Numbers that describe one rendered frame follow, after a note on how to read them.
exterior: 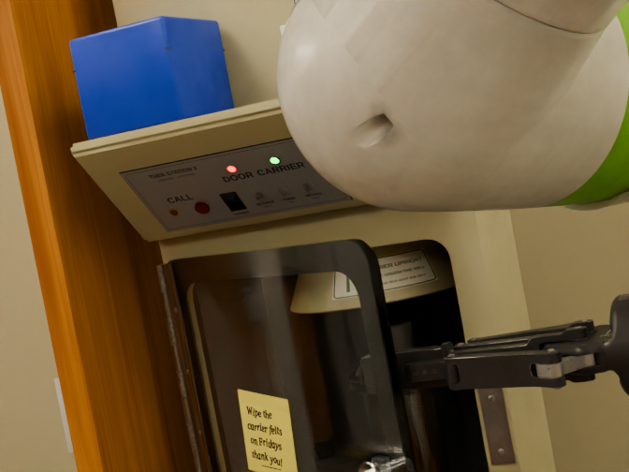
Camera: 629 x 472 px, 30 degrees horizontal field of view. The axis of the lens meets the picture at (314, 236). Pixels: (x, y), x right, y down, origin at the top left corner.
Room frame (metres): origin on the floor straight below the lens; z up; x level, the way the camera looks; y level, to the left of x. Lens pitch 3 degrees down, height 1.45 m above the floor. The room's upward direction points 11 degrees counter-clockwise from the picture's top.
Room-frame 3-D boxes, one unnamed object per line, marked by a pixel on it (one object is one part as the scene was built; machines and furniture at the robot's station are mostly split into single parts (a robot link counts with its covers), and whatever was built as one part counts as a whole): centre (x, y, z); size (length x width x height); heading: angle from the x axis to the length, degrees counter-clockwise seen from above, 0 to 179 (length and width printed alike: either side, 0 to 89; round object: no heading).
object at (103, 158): (1.02, 0.03, 1.46); 0.32 x 0.11 x 0.10; 65
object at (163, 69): (1.06, 0.12, 1.56); 0.10 x 0.10 x 0.09; 65
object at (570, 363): (0.83, -0.17, 1.28); 0.05 x 0.05 x 0.02; 67
